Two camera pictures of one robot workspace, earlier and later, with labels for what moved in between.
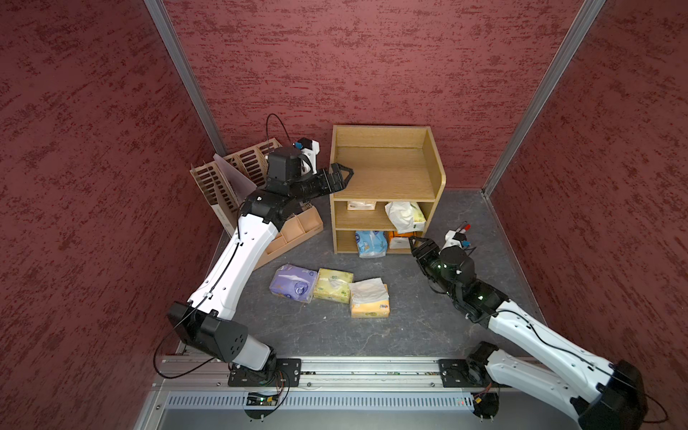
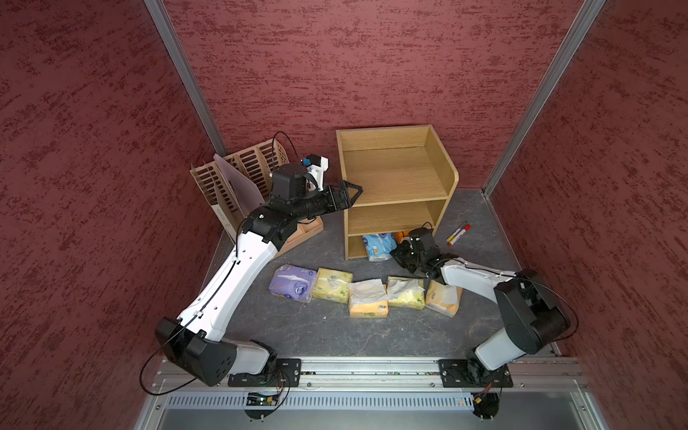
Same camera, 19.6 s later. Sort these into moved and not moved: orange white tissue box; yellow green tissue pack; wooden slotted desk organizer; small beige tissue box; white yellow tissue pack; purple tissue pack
Moved: small beige tissue box; white yellow tissue pack
Not moved: wooden slotted desk organizer; purple tissue pack; orange white tissue box; yellow green tissue pack
